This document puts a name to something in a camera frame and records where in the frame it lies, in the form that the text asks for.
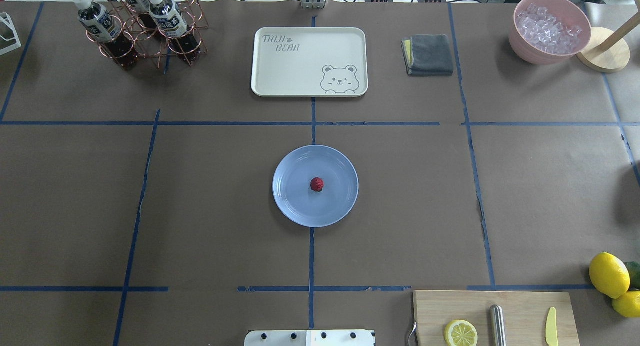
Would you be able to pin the red strawberry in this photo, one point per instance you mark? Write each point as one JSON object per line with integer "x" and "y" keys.
{"x": 317, "y": 184}

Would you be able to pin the blue round plate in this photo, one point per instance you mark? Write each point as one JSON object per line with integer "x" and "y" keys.
{"x": 294, "y": 197}

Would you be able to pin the cream bear tray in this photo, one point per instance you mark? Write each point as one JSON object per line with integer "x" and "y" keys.
{"x": 310, "y": 62}

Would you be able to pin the grey folded cloth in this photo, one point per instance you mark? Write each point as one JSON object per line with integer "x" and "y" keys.
{"x": 427, "y": 55}

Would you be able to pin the tea bottle middle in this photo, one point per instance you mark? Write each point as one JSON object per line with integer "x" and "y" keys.
{"x": 180, "y": 35}

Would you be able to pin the tea bottle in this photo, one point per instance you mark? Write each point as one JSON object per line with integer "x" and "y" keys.
{"x": 106, "y": 30}
{"x": 142, "y": 8}
{"x": 180, "y": 35}

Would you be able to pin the lemon half slice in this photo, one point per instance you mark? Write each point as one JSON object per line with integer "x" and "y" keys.
{"x": 460, "y": 332}

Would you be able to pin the tea bottle back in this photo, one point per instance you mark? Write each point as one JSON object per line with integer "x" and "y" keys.
{"x": 142, "y": 8}

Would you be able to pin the wooden cutting board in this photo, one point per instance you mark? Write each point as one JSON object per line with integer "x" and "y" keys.
{"x": 524, "y": 314}

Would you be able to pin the pink bowl of ice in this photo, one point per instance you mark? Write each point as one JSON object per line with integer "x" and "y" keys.
{"x": 544, "y": 32}

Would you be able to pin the tea bottle front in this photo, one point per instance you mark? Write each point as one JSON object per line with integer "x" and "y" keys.
{"x": 106, "y": 30}

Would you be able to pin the yellow plastic knife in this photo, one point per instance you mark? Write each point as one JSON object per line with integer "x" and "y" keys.
{"x": 551, "y": 327}

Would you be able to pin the wooden stand with base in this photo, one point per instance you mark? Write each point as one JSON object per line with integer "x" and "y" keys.
{"x": 607, "y": 51}

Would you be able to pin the whole yellow lemon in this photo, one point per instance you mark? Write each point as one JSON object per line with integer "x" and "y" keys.
{"x": 609, "y": 275}

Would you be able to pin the green lime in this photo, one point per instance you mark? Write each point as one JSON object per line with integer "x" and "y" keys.
{"x": 633, "y": 269}

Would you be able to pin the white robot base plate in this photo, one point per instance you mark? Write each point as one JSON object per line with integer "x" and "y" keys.
{"x": 311, "y": 337}

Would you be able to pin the metal handled knife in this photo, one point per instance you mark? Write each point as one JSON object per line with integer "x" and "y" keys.
{"x": 497, "y": 315}

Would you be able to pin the copper wire bottle rack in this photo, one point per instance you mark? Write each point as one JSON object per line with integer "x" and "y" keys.
{"x": 139, "y": 37}

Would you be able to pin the white wire cup basket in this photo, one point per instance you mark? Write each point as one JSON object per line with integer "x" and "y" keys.
{"x": 9, "y": 37}

